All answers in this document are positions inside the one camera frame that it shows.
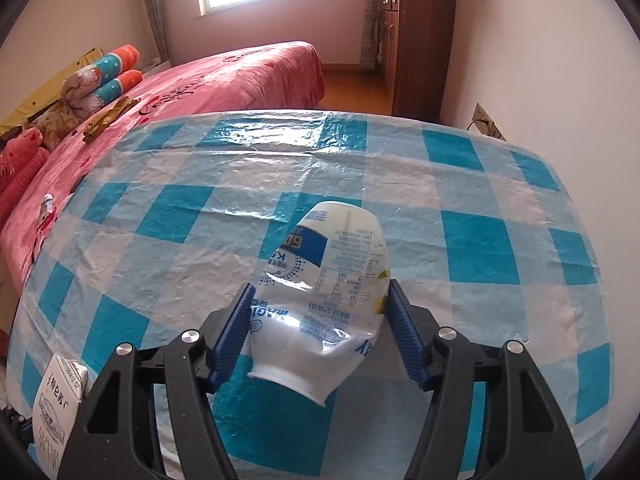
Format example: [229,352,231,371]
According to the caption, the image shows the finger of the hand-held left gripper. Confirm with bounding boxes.
[0,402,33,443]

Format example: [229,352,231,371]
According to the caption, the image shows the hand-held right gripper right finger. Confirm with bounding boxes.
[387,278,583,480]

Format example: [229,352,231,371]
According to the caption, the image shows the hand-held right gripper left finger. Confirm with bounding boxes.
[57,282,257,480]

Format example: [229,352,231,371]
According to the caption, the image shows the silver foil packet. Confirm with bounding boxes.
[31,354,91,471]

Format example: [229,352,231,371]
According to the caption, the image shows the blue checkered tablecloth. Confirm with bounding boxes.
[5,109,615,480]

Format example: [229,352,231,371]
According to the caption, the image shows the gold cloth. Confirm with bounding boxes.
[82,96,140,143]

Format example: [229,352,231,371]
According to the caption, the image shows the red plush pillow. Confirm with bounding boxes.
[0,127,51,221]

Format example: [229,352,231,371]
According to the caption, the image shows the pink bed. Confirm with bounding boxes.
[0,41,325,286]

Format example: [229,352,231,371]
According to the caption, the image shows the brown wooden cabinet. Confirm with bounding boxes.
[376,0,458,123]

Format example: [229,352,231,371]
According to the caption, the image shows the checkered curtain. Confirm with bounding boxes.
[360,0,383,68]
[137,0,171,63]

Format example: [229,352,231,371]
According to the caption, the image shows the wall socket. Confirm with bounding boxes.
[470,102,506,141]

